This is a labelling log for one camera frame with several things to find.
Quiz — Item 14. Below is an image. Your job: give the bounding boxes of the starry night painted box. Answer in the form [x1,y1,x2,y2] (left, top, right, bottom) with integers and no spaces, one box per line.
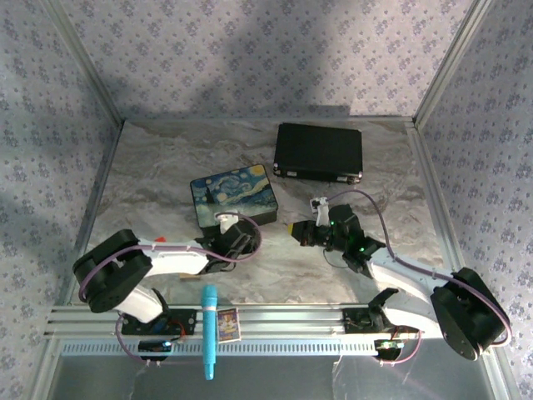
[189,162,279,230]

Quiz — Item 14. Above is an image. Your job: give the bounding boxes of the black hard case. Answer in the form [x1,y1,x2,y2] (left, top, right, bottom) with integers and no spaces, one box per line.
[272,122,364,185]

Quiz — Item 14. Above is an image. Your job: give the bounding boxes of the small picture card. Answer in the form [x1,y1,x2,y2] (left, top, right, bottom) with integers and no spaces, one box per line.
[217,307,243,344]

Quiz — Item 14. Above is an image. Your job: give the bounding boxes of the blue marker pen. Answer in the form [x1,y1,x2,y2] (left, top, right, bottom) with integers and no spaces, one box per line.
[201,284,219,381]

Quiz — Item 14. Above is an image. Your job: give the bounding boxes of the black right electronics module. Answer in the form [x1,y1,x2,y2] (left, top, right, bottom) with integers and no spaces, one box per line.
[374,337,406,361]

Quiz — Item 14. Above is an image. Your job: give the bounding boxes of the black electronics module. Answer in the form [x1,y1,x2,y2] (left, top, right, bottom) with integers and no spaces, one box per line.
[374,337,406,361]
[137,338,173,362]

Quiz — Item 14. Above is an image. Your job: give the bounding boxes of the black left electronics module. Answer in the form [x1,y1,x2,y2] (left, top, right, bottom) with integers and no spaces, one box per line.
[137,338,173,362]

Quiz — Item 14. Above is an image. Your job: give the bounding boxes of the grey metal sheet panel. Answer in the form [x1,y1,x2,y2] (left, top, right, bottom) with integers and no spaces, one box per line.
[49,353,501,400]

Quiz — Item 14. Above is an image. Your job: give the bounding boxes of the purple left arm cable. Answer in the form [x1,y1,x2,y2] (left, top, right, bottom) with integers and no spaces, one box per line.
[77,212,263,368]

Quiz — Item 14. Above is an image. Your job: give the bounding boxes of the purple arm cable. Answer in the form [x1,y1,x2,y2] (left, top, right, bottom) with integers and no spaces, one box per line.
[324,189,513,368]
[77,212,263,368]

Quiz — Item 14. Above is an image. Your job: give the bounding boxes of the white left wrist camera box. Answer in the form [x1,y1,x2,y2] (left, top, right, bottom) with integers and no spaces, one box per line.
[213,209,243,233]

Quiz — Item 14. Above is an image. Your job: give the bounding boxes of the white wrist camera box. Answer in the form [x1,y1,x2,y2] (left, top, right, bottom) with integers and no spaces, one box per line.
[213,209,243,233]
[308,196,331,228]

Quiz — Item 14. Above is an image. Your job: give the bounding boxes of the thin black wire loop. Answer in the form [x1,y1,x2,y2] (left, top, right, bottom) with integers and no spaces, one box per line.
[321,244,347,268]

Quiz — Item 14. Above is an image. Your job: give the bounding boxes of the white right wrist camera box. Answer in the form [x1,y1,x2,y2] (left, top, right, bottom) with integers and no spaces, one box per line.
[308,196,331,228]

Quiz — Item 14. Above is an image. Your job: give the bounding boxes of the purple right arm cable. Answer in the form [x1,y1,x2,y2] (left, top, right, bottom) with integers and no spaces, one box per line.
[324,189,513,368]

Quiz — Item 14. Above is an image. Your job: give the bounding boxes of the aluminium front frame rail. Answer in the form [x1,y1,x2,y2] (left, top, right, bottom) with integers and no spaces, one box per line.
[42,301,500,338]

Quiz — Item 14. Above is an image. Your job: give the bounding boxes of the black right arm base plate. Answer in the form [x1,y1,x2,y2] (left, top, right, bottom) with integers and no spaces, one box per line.
[343,307,419,335]

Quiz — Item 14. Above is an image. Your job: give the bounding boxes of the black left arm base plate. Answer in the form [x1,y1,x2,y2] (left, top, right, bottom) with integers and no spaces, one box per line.
[121,308,198,337]

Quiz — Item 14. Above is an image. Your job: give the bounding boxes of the aluminium right side rail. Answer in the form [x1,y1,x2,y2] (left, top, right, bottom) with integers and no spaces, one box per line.
[405,118,474,306]

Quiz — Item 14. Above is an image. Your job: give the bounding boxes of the slotted grey cable duct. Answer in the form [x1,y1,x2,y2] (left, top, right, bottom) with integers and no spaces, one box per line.
[60,337,489,358]

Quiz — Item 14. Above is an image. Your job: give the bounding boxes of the aluminium left side rail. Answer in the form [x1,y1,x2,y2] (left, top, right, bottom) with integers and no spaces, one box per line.
[56,118,127,306]

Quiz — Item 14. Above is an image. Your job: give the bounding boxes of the aluminium right corner post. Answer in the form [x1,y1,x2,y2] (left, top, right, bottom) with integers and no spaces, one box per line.
[413,0,496,128]

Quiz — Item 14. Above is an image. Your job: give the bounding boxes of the aluminium corner post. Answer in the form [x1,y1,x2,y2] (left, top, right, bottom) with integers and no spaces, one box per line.
[413,0,496,128]
[42,0,127,123]

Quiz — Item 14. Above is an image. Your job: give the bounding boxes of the aluminium left corner post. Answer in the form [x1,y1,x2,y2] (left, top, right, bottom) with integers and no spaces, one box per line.
[42,0,127,123]

